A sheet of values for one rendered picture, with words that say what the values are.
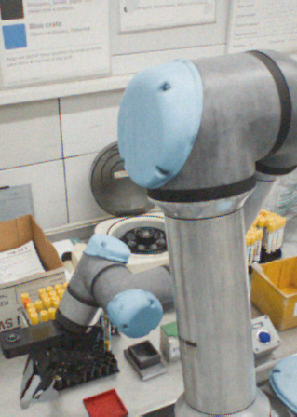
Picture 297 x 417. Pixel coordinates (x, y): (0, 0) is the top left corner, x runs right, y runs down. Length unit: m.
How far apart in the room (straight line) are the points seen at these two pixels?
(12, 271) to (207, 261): 0.88
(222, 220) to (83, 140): 0.98
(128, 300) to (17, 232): 0.70
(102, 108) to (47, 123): 0.16
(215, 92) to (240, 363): 0.30
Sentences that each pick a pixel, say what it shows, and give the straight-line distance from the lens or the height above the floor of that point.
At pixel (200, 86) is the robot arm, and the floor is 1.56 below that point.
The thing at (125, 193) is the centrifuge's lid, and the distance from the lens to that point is 1.54.
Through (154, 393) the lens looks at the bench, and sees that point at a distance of 1.12.
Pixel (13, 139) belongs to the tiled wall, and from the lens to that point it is 1.44.
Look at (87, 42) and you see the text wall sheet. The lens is 1.43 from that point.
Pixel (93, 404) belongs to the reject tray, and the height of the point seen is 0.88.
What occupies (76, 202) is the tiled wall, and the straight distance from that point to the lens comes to 1.56.
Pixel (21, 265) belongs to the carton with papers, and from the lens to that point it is 1.40.
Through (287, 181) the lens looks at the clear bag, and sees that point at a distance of 1.69.
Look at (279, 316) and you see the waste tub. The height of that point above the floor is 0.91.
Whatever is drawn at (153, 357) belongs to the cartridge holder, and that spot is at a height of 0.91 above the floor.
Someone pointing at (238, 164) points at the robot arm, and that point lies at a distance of 0.53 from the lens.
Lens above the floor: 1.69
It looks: 29 degrees down
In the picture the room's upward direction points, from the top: 1 degrees counter-clockwise
